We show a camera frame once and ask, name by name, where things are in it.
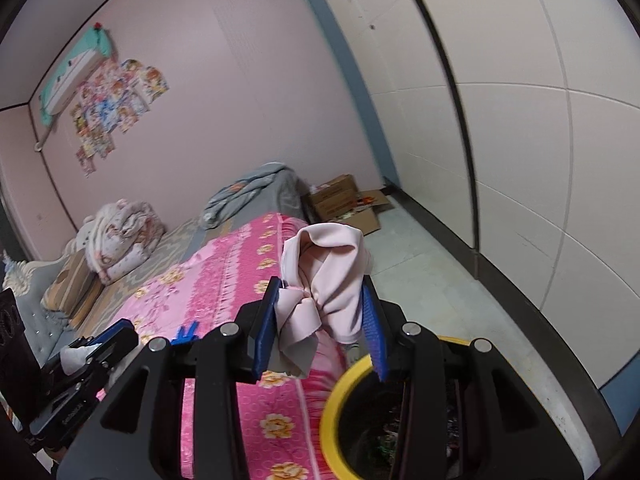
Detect white paper label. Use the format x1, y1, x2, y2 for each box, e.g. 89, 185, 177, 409
58, 344, 100, 376

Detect blue rubber glove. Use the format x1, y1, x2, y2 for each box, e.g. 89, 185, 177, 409
171, 321, 200, 346

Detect beige pink cloth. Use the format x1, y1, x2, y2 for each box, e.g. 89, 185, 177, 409
268, 222, 370, 378

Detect yellow rimmed black trash bin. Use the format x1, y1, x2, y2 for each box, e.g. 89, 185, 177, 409
320, 336, 470, 479

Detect grey tufted headboard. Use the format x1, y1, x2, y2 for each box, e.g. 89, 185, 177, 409
2, 252, 73, 365

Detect striped brown pillow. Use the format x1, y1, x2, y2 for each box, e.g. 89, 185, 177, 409
41, 250, 104, 330

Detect pink floral bedspread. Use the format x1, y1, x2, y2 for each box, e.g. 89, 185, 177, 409
94, 211, 352, 480

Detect folded floral quilt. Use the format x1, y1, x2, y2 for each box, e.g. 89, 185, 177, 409
75, 200, 165, 286

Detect grey patterned bed sheet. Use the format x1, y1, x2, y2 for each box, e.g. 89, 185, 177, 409
77, 219, 240, 337

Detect flat open cardboard box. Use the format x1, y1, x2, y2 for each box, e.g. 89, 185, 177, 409
336, 190, 392, 235

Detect grey folded blanket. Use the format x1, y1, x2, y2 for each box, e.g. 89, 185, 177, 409
198, 162, 307, 231

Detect white wardrobe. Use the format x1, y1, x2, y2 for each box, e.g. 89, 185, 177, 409
323, 0, 639, 388

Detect anime posters on wall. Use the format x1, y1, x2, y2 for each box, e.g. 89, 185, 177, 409
70, 58, 169, 177

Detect covered wall air conditioner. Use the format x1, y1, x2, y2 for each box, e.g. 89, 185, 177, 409
38, 23, 113, 128

